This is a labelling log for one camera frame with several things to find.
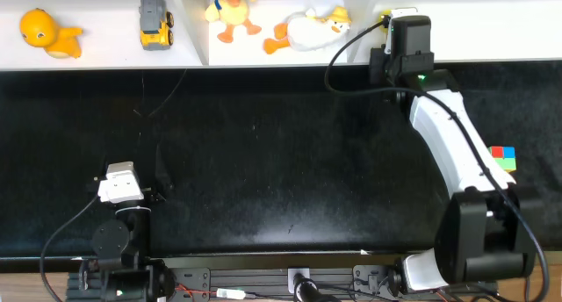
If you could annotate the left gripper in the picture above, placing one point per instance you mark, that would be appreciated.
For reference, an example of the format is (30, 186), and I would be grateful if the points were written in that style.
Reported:
(153, 196)

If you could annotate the grey and yellow toy truck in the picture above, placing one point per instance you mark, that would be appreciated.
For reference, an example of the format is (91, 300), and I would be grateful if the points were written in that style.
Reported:
(154, 27)

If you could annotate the yellow rubber duck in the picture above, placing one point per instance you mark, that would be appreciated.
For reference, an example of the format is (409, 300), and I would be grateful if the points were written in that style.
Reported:
(41, 30)

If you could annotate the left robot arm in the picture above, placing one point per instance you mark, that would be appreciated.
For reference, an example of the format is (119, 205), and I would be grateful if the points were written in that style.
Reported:
(112, 238)

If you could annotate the yellow plush duck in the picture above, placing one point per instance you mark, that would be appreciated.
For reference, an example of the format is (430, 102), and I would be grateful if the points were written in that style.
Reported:
(232, 12)

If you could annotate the white plush goose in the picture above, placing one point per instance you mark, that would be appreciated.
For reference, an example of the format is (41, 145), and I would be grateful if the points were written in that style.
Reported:
(311, 32)

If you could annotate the many-coloured puzzle cube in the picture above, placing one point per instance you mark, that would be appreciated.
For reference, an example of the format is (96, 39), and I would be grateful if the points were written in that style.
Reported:
(505, 158)

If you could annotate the white shelf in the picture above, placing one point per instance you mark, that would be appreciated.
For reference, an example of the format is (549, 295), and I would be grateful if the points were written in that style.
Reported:
(483, 38)

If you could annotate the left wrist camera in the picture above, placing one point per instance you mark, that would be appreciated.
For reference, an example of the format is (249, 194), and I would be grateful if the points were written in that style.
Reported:
(120, 183)

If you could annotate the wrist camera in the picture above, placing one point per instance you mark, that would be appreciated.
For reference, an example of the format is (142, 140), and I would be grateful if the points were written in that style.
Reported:
(120, 183)
(404, 12)

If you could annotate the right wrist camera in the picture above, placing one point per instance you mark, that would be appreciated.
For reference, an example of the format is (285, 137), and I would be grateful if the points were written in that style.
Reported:
(404, 12)

